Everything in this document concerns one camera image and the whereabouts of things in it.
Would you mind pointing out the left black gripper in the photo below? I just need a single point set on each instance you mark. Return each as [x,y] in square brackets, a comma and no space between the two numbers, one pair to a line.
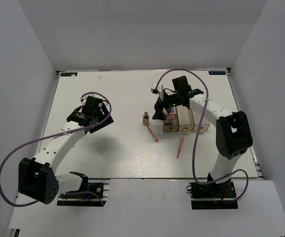
[106,119]

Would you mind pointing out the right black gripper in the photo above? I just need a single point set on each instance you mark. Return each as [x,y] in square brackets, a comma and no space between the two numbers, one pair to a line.
[159,114]

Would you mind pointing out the pink blush palette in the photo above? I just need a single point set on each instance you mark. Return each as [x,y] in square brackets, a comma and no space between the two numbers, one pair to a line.
[170,118]

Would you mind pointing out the foundation bottle with pump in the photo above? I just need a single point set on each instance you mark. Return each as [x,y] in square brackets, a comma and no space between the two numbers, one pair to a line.
[145,118]

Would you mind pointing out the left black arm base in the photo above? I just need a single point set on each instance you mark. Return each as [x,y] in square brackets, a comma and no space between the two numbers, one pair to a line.
[94,193]

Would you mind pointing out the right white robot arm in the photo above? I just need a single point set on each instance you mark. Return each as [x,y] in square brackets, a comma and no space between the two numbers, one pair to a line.
[233,136]

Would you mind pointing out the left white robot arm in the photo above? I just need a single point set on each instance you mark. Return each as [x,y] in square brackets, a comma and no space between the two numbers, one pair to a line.
[37,177]

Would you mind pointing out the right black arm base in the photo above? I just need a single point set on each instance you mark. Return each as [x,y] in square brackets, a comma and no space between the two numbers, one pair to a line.
[213,196]

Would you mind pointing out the pink makeup brush left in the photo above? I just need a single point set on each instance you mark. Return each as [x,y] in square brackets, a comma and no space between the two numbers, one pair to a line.
[152,134]

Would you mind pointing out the clear organizer left compartment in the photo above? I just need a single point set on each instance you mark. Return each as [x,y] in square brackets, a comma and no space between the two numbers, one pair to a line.
[171,128]

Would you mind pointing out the clear organizer compartment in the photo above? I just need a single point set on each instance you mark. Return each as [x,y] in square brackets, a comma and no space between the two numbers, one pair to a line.
[171,128]
[185,119]

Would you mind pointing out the clear organizer middle compartment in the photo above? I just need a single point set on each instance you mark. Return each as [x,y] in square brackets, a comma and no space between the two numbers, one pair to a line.
[185,119]

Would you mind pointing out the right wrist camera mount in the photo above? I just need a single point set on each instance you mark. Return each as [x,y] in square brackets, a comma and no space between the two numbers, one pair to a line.
[157,88]

